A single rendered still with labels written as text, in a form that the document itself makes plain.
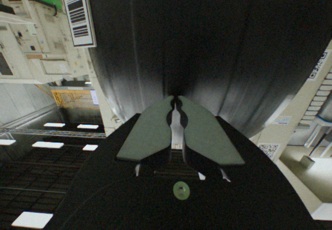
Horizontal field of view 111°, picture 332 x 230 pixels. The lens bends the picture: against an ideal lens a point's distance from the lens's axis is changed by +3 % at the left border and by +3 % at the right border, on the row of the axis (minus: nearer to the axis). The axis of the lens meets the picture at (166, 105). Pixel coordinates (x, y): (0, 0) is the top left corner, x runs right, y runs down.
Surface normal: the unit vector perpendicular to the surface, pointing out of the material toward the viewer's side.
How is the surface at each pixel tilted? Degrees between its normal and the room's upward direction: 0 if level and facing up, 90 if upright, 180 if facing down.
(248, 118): 70
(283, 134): 90
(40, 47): 90
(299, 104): 90
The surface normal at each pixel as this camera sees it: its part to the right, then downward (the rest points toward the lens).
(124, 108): -0.32, 0.64
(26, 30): -0.07, 0.41
